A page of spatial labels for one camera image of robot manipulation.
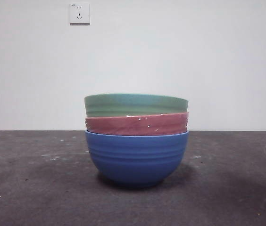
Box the green ribbed bowl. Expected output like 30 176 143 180
84 93 190 118

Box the red ribbed bowl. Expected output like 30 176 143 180
85 112 190 137

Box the blue ribbed bowl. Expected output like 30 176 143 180
84 129 190 189

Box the white wall socket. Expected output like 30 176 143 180
69 2 91 25

